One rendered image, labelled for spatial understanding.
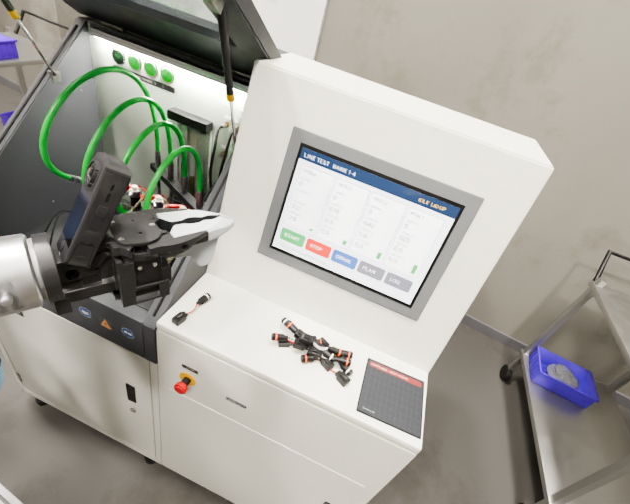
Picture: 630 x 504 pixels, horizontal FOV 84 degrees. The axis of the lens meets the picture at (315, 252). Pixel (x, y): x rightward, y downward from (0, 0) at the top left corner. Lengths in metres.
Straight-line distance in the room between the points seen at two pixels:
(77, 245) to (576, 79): 2.23
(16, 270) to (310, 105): 0.66
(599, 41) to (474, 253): 1.59
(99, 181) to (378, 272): 0.68
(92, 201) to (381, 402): 0.76
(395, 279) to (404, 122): 0.38
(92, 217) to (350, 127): 0.61
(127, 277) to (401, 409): 0.72
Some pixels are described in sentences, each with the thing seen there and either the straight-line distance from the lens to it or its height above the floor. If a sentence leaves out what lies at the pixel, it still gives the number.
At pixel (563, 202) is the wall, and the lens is 2.47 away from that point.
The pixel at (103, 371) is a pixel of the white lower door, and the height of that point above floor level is 0.60.
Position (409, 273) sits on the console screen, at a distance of 0.90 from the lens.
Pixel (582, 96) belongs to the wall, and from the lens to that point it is 2.34.
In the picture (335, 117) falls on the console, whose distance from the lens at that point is 0.86.
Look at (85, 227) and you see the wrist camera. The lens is 0.40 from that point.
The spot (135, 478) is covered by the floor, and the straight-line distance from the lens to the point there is 1.84.
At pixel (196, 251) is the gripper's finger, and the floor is 1.43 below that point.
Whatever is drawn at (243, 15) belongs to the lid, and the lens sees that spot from 0.82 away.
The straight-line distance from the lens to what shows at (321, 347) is 0.92.
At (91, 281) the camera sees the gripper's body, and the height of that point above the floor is 1.42.
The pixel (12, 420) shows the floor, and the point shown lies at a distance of 2.06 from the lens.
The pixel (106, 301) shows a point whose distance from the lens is 1.07.
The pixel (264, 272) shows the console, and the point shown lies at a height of 1.06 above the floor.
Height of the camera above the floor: 1.73
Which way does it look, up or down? 37 degrees down
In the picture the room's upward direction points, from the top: 18 degrees clockwise
